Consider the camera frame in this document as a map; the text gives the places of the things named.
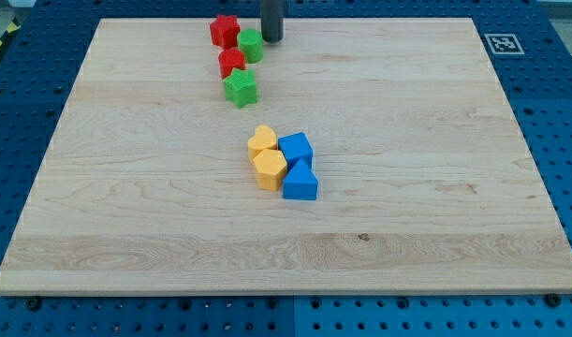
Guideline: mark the green cylinder block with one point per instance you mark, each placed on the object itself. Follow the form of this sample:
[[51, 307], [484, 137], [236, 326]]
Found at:
[[250, 42]]

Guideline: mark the yellow hexagon block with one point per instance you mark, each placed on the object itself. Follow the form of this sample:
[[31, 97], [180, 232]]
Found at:
[[270, 169]]

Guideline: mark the blue triangle block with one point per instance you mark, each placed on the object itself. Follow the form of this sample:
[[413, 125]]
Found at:
[[300, 183]]

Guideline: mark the blue cube block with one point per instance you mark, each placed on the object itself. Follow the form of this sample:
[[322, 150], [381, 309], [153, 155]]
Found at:
[[295, 148]]

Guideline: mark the yellow heart block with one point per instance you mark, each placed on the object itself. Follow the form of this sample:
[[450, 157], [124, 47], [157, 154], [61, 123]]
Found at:
[[264, 138]]

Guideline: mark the green star block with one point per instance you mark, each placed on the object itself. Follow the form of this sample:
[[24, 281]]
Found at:
[[241, 87]]

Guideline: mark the light wooden board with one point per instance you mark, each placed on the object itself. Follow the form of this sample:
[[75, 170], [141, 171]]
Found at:
[[425, 182]]

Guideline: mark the red cylinder block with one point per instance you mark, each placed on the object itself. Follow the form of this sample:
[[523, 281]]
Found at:
[[229, 59]]

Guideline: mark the red star block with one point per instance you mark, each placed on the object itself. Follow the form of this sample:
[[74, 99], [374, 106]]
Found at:
[[224, 31]]

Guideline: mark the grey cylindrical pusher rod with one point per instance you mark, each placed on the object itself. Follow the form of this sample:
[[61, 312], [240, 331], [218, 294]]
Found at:
[[272, 20]]

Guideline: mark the white fiducial marker tag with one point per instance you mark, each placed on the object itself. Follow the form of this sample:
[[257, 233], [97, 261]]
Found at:
[[504, 44]]

